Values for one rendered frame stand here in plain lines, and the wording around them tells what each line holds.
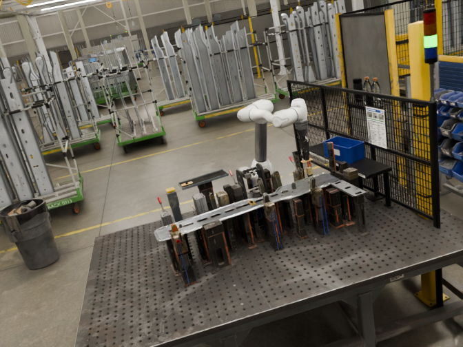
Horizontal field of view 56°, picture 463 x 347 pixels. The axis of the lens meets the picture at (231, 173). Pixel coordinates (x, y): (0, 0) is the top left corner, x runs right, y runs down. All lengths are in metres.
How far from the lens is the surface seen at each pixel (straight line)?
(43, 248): 5.39
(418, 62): 2.93
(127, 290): 3.07
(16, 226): 5.23
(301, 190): 3.14
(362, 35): 5.27
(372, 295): 2.86
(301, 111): 3.00
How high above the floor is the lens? 2.28
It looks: 20 degrees down
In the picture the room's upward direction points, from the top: 12 degrees counter-clockwise
